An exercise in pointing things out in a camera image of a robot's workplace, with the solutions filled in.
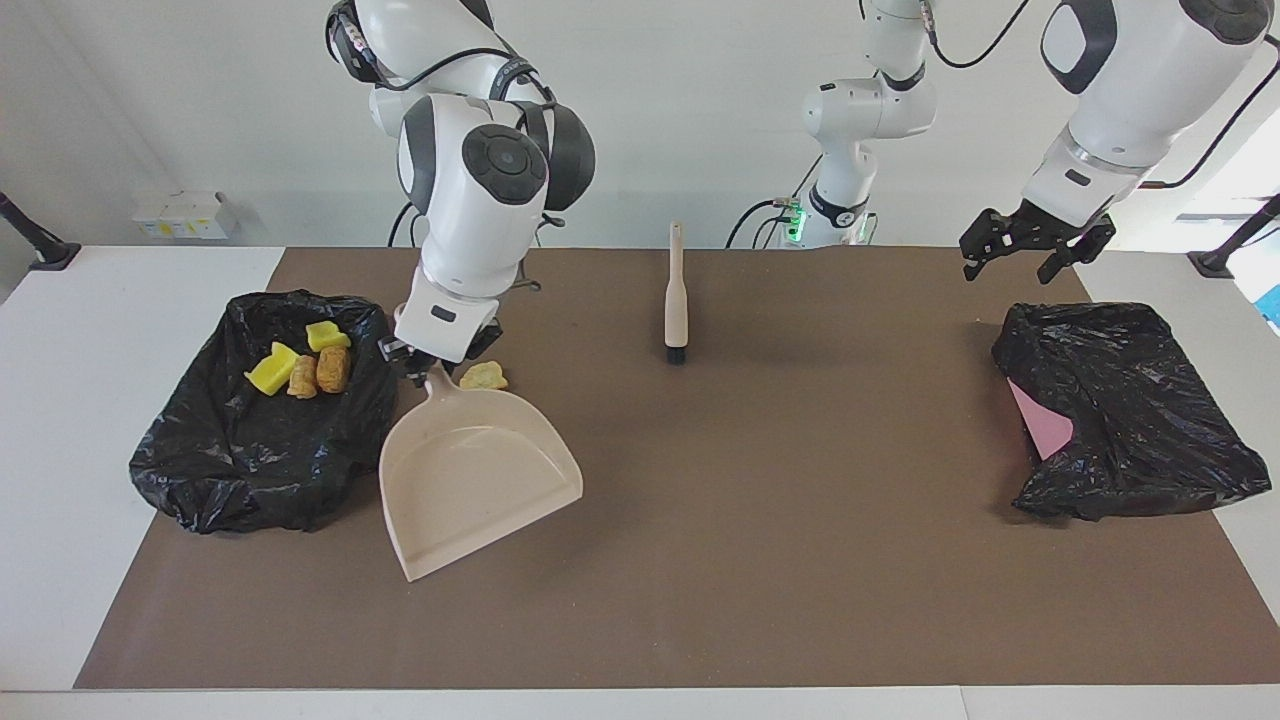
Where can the black camera stand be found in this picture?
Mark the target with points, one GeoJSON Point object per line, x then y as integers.
{"type": "Point", "coordinates": [50, 255]}
{"type": "Point", "coordinates": [1215, 263]}

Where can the pink bin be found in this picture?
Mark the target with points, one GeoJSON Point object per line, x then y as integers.
{"type": "Point", "coordinates": [1045, 430]}

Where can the black trash bag over pink bin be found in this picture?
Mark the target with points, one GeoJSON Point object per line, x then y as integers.
{"type": "Point", "coordinates": [1130, 420]}

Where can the pale trash piece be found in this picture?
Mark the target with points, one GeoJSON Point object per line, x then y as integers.
{"type": "Point", "coordinates": [484, 377]}
{"type": "Point", "coordinates": [302, 380]}

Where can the large white wall box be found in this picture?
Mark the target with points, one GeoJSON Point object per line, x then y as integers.
{"type": "Point", "coordinates": [198, 216]}

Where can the black trash bag bin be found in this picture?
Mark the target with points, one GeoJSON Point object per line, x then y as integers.
{"type": "Point", "coordinates": [250, 470]}

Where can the brown bread-like trash piece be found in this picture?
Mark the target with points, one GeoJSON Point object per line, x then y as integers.
{"type": "Point", "coordinates": [333, 370]}

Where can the yellow wedge sponge piece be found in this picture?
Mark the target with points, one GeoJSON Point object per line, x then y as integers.
{"type": "Point", "coordinates": [272, 371]}

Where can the yellow notched sponge piece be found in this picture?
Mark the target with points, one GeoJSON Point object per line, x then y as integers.
{"type": "Point", "coordinates": [327, 336]}

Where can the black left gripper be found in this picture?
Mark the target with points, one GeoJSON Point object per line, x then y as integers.
{"type": "Point", "coordinates": [1045, 228]}

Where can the brown table mat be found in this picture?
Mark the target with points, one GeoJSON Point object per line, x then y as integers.
{"type": "Point", "coordinates": [800, 600]}

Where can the beige plastic dustpan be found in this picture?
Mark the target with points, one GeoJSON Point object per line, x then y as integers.
{"type": "Point", "coordinates": [470, 480]}

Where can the blue object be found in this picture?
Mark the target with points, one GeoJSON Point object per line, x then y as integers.
{"type": "Point", "coordinates": [1272, 305]}

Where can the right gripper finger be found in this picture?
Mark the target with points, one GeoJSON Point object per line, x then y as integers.
{"type": "Point", "coordinates": [484, 342]}
{"type": "Point", "coordinates": [408, 358]}

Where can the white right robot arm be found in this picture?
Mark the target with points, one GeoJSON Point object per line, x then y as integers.
{"type": "Point", "coordinates": [470, 230]}

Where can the beige hand brush black bristles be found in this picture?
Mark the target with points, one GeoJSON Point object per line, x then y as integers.
{"type": "Point", "coordinates": [676, 300]}

